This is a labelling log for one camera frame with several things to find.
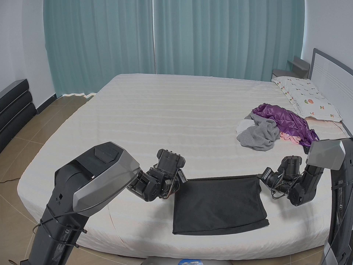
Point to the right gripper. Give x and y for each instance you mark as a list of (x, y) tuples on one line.
[(275, 182)]

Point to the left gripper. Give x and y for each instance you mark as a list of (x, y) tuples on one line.
[(171, 188)]

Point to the black T-shirt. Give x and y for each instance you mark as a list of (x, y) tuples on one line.
[(217, 203)]

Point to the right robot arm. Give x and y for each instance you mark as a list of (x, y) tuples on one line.
[(317, 170)]

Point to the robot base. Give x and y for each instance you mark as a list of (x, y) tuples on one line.
[(171, 261)]

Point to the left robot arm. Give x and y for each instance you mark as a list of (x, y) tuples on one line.
[(91, 181)]

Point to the bed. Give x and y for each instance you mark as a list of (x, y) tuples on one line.
[(165, 114)]

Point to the small black garment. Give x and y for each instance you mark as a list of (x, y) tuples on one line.
[(306, 149)]

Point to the pink garment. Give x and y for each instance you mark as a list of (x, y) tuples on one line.
[(289, 138)]

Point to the grey garment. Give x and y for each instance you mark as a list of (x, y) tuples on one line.
[(259, 138)]

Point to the purple satin garment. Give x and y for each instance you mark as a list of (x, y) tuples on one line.
[(289, 121)]

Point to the white garment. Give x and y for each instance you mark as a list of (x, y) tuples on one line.
[(242, 126)]

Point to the white printed pillow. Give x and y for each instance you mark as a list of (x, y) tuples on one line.
[(309, 98)]

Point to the grey bedside table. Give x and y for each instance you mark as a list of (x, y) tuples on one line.
[(293, 68)]

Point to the blue-green curtain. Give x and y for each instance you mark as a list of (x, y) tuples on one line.
[(229, 32), (99, 37)]

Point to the black chest of drawers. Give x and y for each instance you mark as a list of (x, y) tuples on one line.
[(15, 106)]

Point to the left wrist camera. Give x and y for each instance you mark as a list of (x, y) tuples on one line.
[(182, 177)]

